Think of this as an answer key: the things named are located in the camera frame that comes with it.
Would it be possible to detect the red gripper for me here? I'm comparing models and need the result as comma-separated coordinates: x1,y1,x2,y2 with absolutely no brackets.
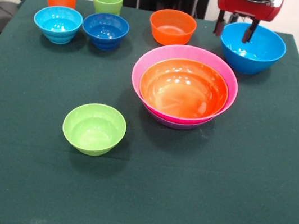
211,0,284,49

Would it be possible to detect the medium blue bowl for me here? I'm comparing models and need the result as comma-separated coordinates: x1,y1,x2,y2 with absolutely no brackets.
215,19,290,81

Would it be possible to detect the wide orange bowl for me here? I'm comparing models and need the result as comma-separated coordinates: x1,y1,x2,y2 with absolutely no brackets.
135,52,233,125

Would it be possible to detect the large pink bowl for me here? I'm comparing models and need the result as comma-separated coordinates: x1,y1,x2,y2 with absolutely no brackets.
125,37,244,132

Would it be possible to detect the purple bowl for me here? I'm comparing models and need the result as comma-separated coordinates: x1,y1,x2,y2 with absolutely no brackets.
143,106,214,135

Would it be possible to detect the small dark blue bowl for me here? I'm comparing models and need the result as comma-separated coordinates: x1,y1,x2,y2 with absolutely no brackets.
79,10,132,54

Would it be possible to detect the small green bowl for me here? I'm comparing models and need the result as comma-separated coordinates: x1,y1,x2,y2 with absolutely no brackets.
58,98,130,161

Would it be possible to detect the small light blue bowl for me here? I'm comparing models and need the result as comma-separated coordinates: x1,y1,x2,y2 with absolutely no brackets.
30,2,85,48

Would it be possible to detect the small deep orange bowl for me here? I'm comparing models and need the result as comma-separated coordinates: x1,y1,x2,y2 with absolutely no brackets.
146,6,199,51

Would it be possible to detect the green cup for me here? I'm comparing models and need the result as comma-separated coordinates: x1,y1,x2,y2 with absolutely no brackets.
90,0,124,17

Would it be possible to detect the dark green tablecloth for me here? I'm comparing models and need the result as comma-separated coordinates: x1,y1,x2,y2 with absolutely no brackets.
0,0,299,224

